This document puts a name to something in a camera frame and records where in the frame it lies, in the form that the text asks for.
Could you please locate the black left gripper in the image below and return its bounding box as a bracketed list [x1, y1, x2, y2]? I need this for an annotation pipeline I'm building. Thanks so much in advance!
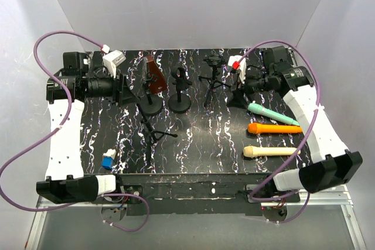
[86, 68, 140, 107]

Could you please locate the mint green microphone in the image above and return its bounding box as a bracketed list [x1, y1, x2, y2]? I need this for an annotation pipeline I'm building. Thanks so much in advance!
[247, 102, 299, 126]

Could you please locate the black round-base stand front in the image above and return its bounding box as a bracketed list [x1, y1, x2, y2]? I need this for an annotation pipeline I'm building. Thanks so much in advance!
[140, 72, 163, 116]

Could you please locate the black round-base stand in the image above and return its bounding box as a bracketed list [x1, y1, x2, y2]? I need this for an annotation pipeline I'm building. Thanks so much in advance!
[140, 72, 163, 116]
[168, 66, 192, 114]

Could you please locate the orange microphone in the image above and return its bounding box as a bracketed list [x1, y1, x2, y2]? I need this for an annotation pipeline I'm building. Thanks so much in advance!
[247, 123, 302, 135]

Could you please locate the black tripod microphone stand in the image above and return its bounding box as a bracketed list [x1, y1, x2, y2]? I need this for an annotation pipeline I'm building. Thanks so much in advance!
[198, 54, 231, 107]

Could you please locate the beige microphone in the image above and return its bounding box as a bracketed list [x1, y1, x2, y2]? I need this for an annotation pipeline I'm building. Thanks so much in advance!
[243, 146, 296, 158]

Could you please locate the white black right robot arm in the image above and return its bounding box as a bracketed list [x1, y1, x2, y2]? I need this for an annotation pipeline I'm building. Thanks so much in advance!
[227, 44, 363, 202]

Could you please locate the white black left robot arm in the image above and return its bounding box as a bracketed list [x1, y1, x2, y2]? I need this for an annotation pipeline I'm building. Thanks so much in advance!
[36, 50, 138, 204]

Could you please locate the brown wooden metronome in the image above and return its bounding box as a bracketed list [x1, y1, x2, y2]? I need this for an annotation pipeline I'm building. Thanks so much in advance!
[142, 55, 167, 94]

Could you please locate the black marble pattern mat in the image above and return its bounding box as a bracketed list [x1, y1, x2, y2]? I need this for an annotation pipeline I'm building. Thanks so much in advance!
[80, 49, 303, 173]

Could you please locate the blue white cube toy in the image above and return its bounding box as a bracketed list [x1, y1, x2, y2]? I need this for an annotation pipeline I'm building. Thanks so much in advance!
[101, 149, 116, 170]

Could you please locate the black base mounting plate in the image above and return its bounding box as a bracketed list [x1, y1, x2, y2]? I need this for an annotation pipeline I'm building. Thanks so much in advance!
[91, 173, 301, 217]

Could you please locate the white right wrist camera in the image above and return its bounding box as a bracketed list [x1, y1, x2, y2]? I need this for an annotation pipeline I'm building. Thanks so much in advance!
[227, 55, 247, 84]

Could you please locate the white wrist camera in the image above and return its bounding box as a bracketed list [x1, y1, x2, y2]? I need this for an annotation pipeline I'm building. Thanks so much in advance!
[101, 44, 125, 78]
[227, 55, 247, 84]

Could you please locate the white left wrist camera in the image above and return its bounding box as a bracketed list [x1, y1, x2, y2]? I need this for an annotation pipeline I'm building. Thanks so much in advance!
[101, 44, 125, 78]

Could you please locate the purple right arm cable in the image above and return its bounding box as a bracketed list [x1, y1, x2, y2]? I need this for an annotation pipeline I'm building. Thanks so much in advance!
[234, 39, 322, 224]

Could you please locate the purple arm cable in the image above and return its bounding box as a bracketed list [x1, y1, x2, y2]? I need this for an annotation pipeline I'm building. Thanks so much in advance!
[0, 30, 150, 232]
[234, 39, 322, 224]

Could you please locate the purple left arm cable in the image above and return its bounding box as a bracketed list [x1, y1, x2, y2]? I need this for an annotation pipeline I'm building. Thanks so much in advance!
[0, 30, 150, 232]

